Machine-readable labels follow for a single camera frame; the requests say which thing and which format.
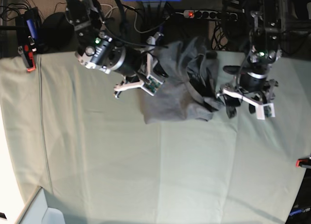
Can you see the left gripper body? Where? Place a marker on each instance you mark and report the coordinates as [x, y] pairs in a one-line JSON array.
[[255, 98]]

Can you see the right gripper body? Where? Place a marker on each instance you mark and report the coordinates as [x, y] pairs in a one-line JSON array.
[[147, 63]]

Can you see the dark grey t-shirt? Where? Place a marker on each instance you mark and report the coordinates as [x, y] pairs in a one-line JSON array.
[[189, 91]]

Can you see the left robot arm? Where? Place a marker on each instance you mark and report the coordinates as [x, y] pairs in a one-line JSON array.
[[261, 43]]

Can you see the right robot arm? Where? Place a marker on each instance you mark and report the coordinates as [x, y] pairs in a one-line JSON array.
[[100, 49]]

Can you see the white power strip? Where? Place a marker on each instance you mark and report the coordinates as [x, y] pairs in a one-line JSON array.
[[209, 15]]

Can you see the red clamp right edge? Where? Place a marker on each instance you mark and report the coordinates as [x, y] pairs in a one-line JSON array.
[[304, 163]]

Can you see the red clamp edge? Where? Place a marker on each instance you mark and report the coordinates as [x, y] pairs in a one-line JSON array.
[[27, 56], [304, 163]]

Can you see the black round floor base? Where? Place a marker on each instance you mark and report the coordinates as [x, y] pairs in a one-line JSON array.
[[56, 31]]

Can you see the pale green table cloth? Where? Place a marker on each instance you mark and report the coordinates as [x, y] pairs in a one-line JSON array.
[[101, 164]]

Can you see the red clamp left edge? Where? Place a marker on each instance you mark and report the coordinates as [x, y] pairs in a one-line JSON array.
[[27, 56]]

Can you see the grey plastic bin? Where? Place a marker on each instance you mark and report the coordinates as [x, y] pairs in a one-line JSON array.
[[37, 211]]

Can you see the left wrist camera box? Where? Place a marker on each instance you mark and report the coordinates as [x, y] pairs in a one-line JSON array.
[[264, 111]]

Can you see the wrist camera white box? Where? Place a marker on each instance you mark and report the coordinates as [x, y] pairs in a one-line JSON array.
[[153, 85]]

